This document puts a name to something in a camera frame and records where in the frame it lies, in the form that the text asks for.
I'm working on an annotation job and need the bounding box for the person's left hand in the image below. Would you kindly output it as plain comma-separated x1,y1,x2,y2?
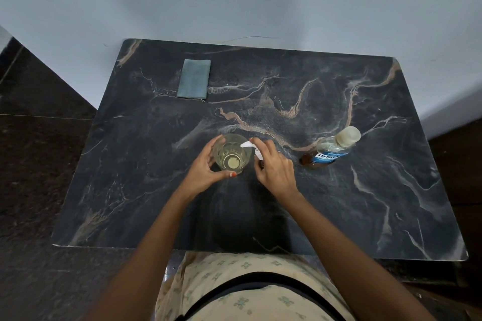
177,134,238,203

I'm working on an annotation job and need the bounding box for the person's right hand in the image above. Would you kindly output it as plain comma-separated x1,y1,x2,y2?
249,137,301,206

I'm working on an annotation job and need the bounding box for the white pump dispenser head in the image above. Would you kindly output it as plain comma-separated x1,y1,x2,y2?
240,140,265,162

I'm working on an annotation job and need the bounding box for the clear drinking glass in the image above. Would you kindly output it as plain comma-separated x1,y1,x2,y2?
212,133,253,176

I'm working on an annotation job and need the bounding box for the mouthwash bottle with blue label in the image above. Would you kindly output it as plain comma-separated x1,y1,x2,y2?
299,135,356,169

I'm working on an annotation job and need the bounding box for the translucent mouthwash bottle cap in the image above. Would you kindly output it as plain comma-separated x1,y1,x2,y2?
335,125,362,149

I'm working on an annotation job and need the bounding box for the grey-blue cloth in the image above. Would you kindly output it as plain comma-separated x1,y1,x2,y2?
176,58,211,100

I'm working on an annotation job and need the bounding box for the person's right forearm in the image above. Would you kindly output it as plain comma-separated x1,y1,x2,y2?
280,193,437,321

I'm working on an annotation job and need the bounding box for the person's left forearm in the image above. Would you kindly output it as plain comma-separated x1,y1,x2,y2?
84,189,195,321

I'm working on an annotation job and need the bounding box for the black marble table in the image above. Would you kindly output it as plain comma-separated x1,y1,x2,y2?
52,38,469,262

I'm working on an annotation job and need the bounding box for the beige patterned clothing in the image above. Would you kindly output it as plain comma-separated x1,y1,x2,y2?
154,251,357,321

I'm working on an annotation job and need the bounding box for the dark wooden cabinet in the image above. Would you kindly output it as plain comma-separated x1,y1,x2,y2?
428,117,482,280

